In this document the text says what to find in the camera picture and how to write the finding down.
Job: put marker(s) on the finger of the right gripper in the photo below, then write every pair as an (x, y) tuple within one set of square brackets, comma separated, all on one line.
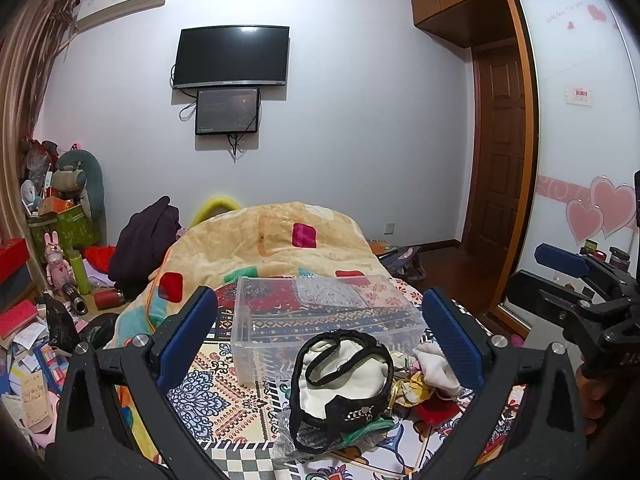
[(561, 260), (542, 297)]

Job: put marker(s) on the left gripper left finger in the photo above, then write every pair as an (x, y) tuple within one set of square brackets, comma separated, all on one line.
[(93, 440)]

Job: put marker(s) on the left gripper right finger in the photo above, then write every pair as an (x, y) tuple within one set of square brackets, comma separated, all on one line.
[(547, 438)]

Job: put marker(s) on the red tasselled charm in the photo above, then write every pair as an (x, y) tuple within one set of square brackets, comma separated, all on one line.
[(435, 411)]

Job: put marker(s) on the white sock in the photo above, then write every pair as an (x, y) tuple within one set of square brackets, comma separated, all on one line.
[(436, 370)]

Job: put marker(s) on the yellow floral scrunchie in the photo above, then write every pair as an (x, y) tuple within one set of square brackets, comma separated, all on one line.
[(410, 391)]

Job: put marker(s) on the clear plastic storage box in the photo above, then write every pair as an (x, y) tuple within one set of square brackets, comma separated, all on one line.
[(274, 317)]

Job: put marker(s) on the green knitted cloth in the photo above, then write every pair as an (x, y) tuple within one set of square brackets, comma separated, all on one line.
[(370, 434)]

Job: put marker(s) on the bagged grey steel scourers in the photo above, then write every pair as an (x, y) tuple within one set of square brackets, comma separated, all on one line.
[(303, 444)]

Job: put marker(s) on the person's right hand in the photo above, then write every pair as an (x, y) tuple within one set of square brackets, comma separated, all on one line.
[(591, 393)]

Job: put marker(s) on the brown wooden door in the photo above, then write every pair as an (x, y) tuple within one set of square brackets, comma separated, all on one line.
[(498, 153)]

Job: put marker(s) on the dark bag on floor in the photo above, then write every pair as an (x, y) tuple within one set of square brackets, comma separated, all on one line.
[(405, 263)]

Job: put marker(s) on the red cylindrical can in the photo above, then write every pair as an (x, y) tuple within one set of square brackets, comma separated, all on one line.
[(107, 299)]

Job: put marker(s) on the pink rabbit doll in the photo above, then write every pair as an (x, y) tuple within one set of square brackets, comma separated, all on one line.
[(59, 272)]

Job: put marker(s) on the red heart cushion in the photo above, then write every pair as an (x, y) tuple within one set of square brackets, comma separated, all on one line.
[(100, 257)]

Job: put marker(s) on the green bottle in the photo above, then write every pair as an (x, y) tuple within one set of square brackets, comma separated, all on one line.
[(81, 278)]

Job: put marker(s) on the white wardrobe sliding door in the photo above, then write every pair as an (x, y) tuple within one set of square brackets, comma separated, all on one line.
[(586, 63)]

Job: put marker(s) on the red flat box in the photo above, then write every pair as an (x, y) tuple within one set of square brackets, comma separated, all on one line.
[(13, 254)]

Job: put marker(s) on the dark purple jacket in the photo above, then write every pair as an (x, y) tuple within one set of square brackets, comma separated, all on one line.
[(142, 245)]

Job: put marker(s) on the green cardboard box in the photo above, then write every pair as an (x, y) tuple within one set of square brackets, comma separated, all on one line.
[(75, 230)]

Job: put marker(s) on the beige patchwork fleece blanket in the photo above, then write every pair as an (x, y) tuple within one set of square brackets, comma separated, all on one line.
[(268, 241)]

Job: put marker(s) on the yellow round cushion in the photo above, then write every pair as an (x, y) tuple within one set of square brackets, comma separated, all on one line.
[(218, 204)]

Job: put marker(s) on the grey green plush toy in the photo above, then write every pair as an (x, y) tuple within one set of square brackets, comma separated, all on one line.
[(78, 174)]

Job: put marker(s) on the striped brown curtain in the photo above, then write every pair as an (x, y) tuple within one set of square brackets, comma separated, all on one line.
[(29, 46)]

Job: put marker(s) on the white wall socket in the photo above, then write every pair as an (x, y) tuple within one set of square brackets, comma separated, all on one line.
[(388, 228)]

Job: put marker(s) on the small black wall monitor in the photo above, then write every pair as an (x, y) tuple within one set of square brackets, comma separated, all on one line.
[(227, 111)]

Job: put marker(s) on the black wall television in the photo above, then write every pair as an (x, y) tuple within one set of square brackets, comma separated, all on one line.
[(232, 55)]

